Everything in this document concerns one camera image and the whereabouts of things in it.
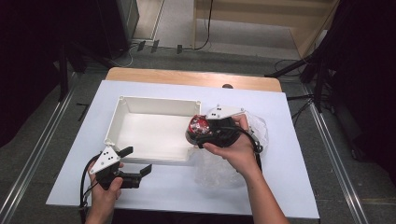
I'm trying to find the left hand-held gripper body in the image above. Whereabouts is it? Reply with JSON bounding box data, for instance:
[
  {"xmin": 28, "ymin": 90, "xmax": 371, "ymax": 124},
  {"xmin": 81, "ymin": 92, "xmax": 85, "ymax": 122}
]
[{"xmin": 89, "ymin": 145, "xmax": 124, "ymax": 191}]

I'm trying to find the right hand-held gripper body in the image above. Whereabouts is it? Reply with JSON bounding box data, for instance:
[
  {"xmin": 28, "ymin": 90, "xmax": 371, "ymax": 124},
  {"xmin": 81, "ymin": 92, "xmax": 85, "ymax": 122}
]
[{"xmin": 205, "ymin": 105, "xmax": 247, "ymax": 148}]

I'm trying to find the red shiny round packet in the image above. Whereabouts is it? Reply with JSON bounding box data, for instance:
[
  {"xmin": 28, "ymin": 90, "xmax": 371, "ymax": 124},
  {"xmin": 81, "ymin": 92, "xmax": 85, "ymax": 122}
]
[{"xmin": 185, "ymin": 114, "xmax": 212, "ymax": 146}]

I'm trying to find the clear plastic bag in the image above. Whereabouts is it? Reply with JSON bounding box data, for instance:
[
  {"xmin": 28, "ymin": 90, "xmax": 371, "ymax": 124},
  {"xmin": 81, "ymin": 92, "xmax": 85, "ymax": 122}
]
[{"xmin": 193, "ymin": 111, "xmax": 270, "ymax": 190}]

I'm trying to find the white plastic box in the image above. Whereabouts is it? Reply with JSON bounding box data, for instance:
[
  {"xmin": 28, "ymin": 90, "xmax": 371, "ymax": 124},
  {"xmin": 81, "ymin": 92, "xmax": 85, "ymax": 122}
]
[{"xmin": 103, "ymin": 95, "xmax": 203, "ymax": 163}]

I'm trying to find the person's right hand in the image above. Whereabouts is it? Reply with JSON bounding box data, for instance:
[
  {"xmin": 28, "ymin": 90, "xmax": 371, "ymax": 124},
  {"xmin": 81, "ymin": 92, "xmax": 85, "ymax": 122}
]
[{"xmin": 202, "ymin": 113, "xmax": 265, "ymax": 180}]

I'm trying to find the person's left hand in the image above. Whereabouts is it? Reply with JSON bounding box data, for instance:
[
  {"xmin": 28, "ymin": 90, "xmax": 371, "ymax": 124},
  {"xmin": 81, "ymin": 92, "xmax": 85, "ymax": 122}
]
[{"xmin": 88, "ymin": 160, "xmax": 125, "ymax": 218}]

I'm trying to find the white table mat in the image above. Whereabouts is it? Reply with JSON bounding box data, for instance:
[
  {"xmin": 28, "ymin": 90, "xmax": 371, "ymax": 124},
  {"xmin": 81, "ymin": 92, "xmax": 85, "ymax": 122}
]
[{"xmin": 46, "ymin": 79, "xmax": 320, "ymax": 219}]

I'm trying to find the person's dark lap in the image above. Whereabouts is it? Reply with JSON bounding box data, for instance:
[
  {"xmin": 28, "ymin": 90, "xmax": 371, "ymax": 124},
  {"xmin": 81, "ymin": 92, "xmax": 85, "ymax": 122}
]
[{"xmin": 111, "ymin": 208, "xmax": 255, "ymax": 224}]

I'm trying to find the black stand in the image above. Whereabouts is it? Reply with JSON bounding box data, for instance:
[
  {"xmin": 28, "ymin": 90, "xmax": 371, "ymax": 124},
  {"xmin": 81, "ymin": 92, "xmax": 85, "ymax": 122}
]
[
  {"xmin": 264, "ymin": 46, "xmax": 332, "ymax": 113},
  {"xmin": 57, "ymin": 43, "xmax": 117, "ymax": 103}
]

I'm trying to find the light wooden shelf unit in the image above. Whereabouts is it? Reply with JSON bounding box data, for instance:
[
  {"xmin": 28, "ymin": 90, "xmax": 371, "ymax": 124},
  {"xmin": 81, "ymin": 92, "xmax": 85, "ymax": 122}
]
[{"xmin": 191, "ymin": 0, "xmax": 341, "ymax": 61}]

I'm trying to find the dark cabinet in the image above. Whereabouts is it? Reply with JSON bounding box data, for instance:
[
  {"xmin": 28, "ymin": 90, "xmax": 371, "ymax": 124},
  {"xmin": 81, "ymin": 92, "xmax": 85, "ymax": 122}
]
[{"xmin": 96, "ymin": 0, "xmax": 140, "ymax": 61}]

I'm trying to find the black curtain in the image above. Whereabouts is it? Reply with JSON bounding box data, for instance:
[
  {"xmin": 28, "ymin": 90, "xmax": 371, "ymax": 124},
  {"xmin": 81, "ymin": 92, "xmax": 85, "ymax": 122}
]
[
  {"xmin": 0, "ymin": 0, "xmax": 105, "ymax": 149},
  {"xmin": 311, "ymin": 0, "xmax": 396, "ymax": 188}
]

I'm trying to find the right hand-held gripper black cable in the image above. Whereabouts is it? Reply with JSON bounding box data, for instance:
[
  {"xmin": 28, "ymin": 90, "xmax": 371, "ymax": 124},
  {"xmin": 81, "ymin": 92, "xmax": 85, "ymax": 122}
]
[{"xmin": 219, "ymin": 124, "xmax": 265, "ymax": 173}]

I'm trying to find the hand-held gripper black cable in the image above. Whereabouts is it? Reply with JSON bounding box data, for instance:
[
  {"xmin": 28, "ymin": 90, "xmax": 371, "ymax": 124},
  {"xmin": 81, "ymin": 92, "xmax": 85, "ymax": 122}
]
[
  {"xmin": 219, "ymin": 124, "xmax": 265, "ymax": 173},
  {"xmin": 78, "ymin": 153, "xmax": 105, "ymax": 224}
]

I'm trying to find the left hand-held gripper black cable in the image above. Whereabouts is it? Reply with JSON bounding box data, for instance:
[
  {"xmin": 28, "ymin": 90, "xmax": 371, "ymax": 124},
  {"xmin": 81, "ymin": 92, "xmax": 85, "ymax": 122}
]
[{"xmin": 78, "ymin": 153, "xmax": 105, "ymax": 224}]

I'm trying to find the metal floor rail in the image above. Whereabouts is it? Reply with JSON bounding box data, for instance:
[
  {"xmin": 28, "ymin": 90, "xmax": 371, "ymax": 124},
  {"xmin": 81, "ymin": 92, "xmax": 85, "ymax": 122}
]
[
  {"xmin": 302, "ymin": 83, "xmax": 370, "ymax": 224},
  {"xmin": 0, "ymin": 73, "xmax": 79, "ymax": 224}
]

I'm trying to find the black straight floor cable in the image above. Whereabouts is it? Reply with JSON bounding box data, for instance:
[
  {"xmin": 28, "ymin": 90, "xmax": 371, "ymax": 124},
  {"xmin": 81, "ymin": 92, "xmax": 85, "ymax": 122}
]
[{"xmin": 286, "ymin": 93, "xmax": 317, "ymax": 127}]

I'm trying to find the black looped floor cable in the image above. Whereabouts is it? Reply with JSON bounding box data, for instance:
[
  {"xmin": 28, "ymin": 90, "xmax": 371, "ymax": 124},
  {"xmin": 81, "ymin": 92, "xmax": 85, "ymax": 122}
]
[{"xmin": 273, "ymin": 58, "xmax": 302, "ymax": 77}]

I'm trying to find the white floor cable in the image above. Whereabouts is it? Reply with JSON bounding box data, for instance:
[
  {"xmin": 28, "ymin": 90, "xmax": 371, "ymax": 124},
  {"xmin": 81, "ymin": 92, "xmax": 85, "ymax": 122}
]
[{"xmin": 115, "ymin": 43, "xmax": 140, "ymax": 69}]

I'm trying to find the black hanging cable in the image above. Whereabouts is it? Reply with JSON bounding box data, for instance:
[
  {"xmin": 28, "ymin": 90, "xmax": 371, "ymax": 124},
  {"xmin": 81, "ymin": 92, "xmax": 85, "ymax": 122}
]
[{"xmin": 183, "ymin": 0, "xmax": 215, "ymax": 51}]

